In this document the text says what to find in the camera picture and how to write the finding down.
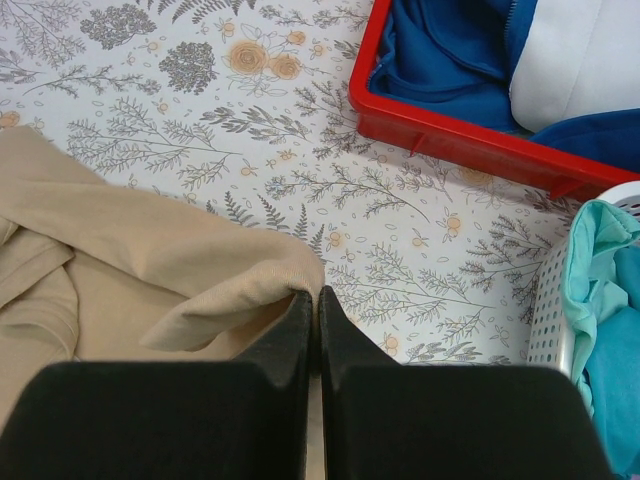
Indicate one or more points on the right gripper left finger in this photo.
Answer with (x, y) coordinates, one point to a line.
(245, 418)

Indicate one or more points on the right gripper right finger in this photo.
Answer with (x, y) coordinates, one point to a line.
(383, 420)

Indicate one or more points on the beige t shirt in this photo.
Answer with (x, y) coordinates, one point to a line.
(97, 272)

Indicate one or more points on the white perforated laundry basket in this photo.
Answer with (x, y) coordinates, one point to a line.
(550, 310)

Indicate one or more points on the teal t shirt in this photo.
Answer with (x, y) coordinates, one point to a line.
(609, 383)

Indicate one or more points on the red plastic tray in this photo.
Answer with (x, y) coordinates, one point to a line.
(465, 144)

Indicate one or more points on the floral table cloth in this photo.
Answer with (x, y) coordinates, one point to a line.
(240, 107)

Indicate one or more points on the blue white hoodie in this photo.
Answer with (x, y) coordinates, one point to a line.
(563, 73)

